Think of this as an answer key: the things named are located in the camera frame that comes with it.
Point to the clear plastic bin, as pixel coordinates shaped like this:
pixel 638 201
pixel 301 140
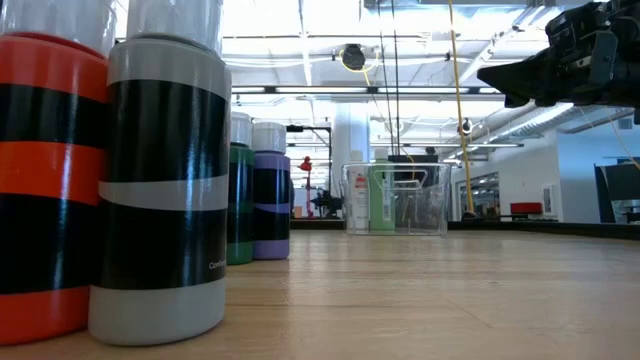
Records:
pixel 425 210

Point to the purple and black paint bottle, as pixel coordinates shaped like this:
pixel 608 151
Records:
pixel 271 200

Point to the green and black paint bottle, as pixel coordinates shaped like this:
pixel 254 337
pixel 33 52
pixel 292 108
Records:
pixel 241 200

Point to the grey and black paint bottle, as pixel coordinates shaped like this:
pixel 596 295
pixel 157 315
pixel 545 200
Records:
pixel 165 195

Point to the red and black paint bottle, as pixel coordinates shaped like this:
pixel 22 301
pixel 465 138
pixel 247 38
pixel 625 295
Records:
pixel 50 170

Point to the small black ceiling reel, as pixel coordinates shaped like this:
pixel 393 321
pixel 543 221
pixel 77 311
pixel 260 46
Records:
pixel 466 126

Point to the red sofa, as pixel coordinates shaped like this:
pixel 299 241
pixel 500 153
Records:
pixel 526 208

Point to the black panel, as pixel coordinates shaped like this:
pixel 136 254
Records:
pixel 620 185

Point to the white round pillar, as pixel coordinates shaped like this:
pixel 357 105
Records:
pixel 350 130

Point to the red object on pole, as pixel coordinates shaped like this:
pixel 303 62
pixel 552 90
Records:
pixel 306 164

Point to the black metal stand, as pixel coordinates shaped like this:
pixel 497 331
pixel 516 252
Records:
pixel 295 128

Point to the silver ventilation duct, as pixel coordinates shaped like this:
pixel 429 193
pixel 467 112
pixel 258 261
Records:
pixel 550 117

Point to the white wall frame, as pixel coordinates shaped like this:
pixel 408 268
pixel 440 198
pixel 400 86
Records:
pixel 548 200

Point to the black aluminium table frame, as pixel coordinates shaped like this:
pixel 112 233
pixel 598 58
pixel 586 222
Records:
pixel 550 229

